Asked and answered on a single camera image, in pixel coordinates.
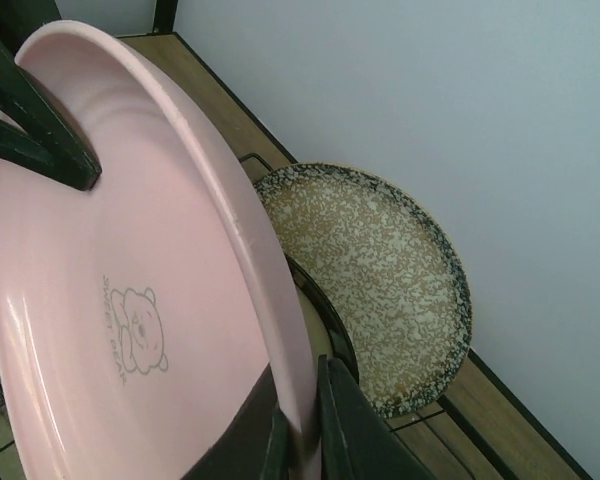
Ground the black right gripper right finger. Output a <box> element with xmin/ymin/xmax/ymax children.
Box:
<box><xmin>258</xmin><ymin>353</ymin><xmax>426</xmax><ymax>480</ymax></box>

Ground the pink plastic bear plate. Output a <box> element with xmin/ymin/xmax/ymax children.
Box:
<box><xmin>0</xmin><ymin>20</ymin><xmax>321</xmax><ymax>479</ymax></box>

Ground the speckled beige large plate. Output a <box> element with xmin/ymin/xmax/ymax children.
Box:
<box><xmin>255</xmin><ymin>163</ymin><xmax>472</xmax><ymax>418</ymax></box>

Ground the dark striped rim plate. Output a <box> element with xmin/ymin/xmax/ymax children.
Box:
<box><xmin>284</xmin><ymin>254</ymin><xmax>360</xmax><ymax>387</ymax></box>

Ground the black wire dish rack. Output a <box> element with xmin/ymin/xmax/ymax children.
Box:
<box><xmin>0</xmin><ymin>152</ymin><xmax>451</xmax><ymax>480</ymax></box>

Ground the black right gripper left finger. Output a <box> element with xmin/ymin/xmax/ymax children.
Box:
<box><xmin>0</xmin><ymin>40</ymin><xmax>102</xmax><ymax>191</ymax></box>

